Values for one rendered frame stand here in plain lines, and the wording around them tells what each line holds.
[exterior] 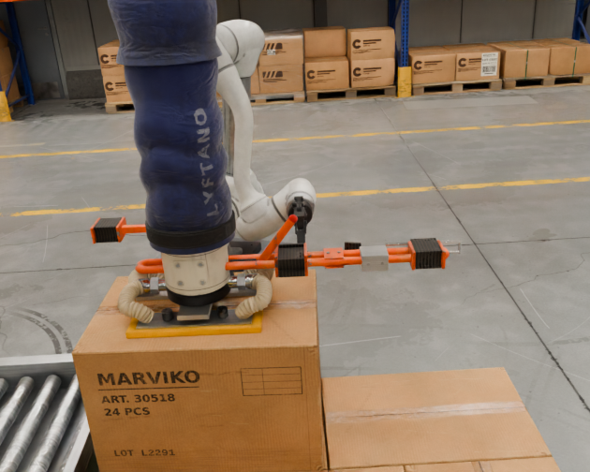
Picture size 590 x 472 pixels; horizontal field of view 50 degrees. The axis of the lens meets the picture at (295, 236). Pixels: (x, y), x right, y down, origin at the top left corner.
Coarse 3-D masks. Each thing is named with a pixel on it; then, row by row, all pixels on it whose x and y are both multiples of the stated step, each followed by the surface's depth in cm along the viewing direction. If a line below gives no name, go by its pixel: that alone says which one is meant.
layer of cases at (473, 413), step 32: (352, 384) 199; (384, 384) 198; (416, 384) 197; (448, 384) 196; (480, 384) 196; (512, 384) 195; (352, 416) 185; (384, 416) 185; (416, 416) 184; (448, 416) 183; (480, 416) 182; (512, 416) 182; (352, 448) 173; (384, 448) 173; (416, 448) 172; (448, 448) 171; (480, 448) 171; (512, 448) 170; (544, 448) 169
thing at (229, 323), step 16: (160, 320) 159; (176, 320) 159; (192, 320) 158; (208, 320) 158; (224, 320) 158; (240, 320) 157; (256, 320) 158; (128, 336) 156; (144, 336) 156; (160, 336) 156; (176, 336) 156
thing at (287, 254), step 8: (280, 248) 166; (288, 248) 166; (296, 248) 166; (304, 248) 163; (280, 256) 162; (288, 256) 162; (296, 256) 162; (304, 256) 159; (280, 264) 159; (288, 264) 159; (296, 264) 159; (304, 264) 160; (280, 272) 160; (288, 272) 160; (296, 272) 160; (304, 272) 160
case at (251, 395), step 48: (288, 288) 176; (96, 336) 158; (192, 336) 156; (240, 336) 155; (288, 336) 154; (96, 384) 156; (144, 384) 156; (192, 384) 155; (240, 384) 155; (288, 384) 155; (96, 432) 162; (144, 432) 162; (192, 432) 162; (240, 432) 161; (288, 432) 161
